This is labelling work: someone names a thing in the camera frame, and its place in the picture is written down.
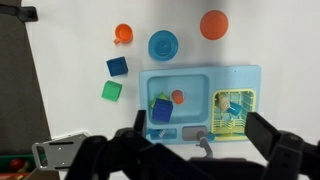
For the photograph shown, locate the light blue toy sink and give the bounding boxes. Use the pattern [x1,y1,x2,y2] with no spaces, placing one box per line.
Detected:
[138,64,262,145]

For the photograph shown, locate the orange toy cup with handle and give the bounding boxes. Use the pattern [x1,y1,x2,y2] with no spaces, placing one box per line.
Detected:
[113,23,134,45]

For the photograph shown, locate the dark blue cube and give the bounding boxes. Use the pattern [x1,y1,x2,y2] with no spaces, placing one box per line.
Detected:
[105,56,129,78]

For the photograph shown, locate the grey toy faucet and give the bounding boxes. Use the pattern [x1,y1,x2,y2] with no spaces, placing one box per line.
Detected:
[194,130,214,159]

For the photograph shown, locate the beige toy dish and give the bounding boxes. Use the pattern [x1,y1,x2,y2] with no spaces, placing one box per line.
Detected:
[217,93,231,111]

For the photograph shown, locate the orange toy plate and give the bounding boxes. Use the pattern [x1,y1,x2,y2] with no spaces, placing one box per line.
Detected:
[199,9,230,41]

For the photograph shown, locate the small blue toy cup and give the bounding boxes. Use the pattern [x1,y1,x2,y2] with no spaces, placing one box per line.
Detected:
[228,102,243,117]

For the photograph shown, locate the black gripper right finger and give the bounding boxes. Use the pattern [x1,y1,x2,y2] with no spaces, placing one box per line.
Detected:
[244,112,320,180]

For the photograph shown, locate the grey metal bracket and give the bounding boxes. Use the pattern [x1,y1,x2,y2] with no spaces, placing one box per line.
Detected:
[31,131,91,171]

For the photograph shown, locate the black equipment on floor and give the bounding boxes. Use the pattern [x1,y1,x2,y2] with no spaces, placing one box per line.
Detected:
[0,3,39,23]

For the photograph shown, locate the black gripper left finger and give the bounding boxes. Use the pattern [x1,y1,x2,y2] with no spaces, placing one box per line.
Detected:
[64,109,214,180]

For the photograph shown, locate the yellow toy dish rack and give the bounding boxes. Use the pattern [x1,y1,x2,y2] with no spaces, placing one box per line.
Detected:
[210,88,257,136]

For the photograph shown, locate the small orange toy cup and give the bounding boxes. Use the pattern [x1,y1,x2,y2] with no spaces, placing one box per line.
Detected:
[171,89,185,105]

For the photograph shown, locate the light green cube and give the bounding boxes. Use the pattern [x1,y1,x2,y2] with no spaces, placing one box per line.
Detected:
[149,92,170,109]

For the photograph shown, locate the dark green cube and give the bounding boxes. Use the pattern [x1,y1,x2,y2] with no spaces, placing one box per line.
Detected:
[101,80,123,103]

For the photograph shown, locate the blue toy bowl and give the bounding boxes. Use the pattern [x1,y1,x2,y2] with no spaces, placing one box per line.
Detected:
[147,29,179,62]

